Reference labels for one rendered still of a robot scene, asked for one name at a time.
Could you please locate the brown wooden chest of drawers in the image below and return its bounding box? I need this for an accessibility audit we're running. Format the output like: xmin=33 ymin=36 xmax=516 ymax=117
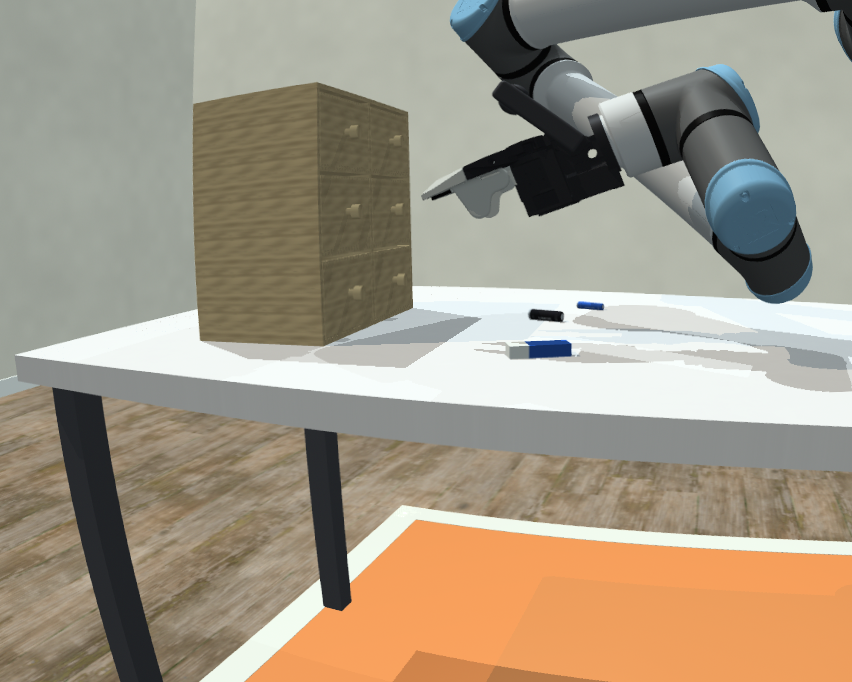
xmin=193 ymin=82 xmax=413 ymax=346

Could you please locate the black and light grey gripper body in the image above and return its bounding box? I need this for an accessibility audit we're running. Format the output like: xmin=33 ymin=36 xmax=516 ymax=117
xmin=506 ymin=113 xmax=625 ymax=217

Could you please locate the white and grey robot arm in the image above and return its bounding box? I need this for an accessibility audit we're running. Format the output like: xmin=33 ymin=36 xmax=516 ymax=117
xmin=450 ymin=0 xmax=813 ymax=304

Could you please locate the dark wooden drawer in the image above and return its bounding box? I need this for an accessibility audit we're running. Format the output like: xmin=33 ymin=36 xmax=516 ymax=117
xmin=322 ymin=253 xmax=373 ymax=340
xmin=371 ymin=178 xmax=409 ymax=244
xmin=373 ymin=246 xmax=411 ymax=319
xmin=320 ymin=175 xmax=371 ymax=253
xmin=319 ymin=92 xmax=369 ymax=170
xmin=370 ymin=107 xmax=408 ymax=174

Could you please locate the black aa battery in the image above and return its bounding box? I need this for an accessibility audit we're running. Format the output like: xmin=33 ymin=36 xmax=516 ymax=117
xmin=528 ymin=309 xmax=564 ymax=322

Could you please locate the blue and white eraser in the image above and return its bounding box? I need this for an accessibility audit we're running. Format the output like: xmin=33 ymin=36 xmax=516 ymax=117
xmin=505 ymin=340 xmax=572 ymax=359

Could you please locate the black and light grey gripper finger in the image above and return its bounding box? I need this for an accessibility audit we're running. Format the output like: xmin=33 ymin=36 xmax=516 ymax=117
xmin=421 ymin=143 xmax=533 ymax=219
xmin=431 ymin=165 xmax=516 ymax=218

